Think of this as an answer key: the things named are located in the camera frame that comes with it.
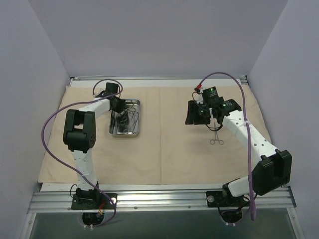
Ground steel instrument tray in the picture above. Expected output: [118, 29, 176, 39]
[109, 99, 140, 137]

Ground steel forceps with ring handles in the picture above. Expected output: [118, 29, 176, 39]
[210, 131, 224, 145]

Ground beige cloth kit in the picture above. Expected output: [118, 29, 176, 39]
[38, 85, 270, 185]

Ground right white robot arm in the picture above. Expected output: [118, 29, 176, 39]
[185, 86, 292, 206]

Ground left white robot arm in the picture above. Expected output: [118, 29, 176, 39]
[63, 80, 125, 209]

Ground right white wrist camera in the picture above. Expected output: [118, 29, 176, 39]
[194, 84, 203, 93]

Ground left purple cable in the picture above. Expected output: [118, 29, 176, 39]
[40, 79, 124, 228]

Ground purple cable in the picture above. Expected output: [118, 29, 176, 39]
[40, 79, 124, 228]
[195, 72, 258, 222]

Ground back aluminium rail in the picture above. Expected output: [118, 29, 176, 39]
[70, 75, 247, 81]

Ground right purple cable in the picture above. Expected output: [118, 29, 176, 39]
[195, 72, 258, 222]

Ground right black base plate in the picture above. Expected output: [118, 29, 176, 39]
[205, 190, 250, 208]

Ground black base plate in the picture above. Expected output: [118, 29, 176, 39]
[71, 191, 116, 210]
[205, 190, 250, 208]

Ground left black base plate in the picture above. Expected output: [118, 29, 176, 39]
[71, 191, 116, 210]

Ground front aluminium rail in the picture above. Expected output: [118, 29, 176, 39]
[26, 185, 297, 214]

